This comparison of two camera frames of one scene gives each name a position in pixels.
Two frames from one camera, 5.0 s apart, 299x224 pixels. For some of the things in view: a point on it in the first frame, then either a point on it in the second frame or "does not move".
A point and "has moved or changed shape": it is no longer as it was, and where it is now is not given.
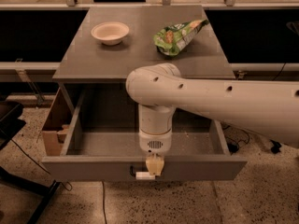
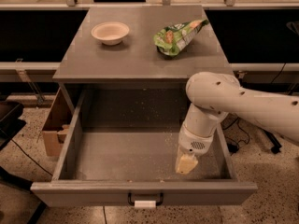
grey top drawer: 103,144 has moved or changed shape
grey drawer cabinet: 83,59 does not move
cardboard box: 56,125 does not move
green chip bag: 174,38 does not move
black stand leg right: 275,148 does not move
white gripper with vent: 155,144 to 192,141
